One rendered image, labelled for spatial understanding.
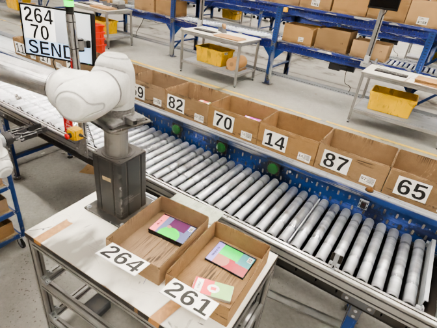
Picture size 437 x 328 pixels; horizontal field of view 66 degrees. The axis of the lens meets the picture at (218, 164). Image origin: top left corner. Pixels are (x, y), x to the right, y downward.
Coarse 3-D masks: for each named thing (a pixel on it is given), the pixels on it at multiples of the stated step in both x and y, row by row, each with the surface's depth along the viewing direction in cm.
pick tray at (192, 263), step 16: (208, 240) 157; (224, 240) 159; (240, 240) 154; (256, 240) 149; (192, 256) 146; (256, 256) 153; (176, 272) 136; (192, 272) 141; (208, 272) 142; (224, 272) 143; (256, 272) 136; (240, 288) 136; (224, 304) 129; (240, 304) 130; (224, 320) 121
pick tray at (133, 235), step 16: (144, 208) 159; (160, 208) 172; (176, 208) 168; (128, 224) 151; (144, 224) 163; (192, 224) 166; (112, 240) 144; (128, 240) 153; (144, 240) 154; (160, 240) 155; (192, 240) 150; (144, 256) 146; (160, 256) 146; (176, 256) 140; (144, 272) 135; (160, 272) 131
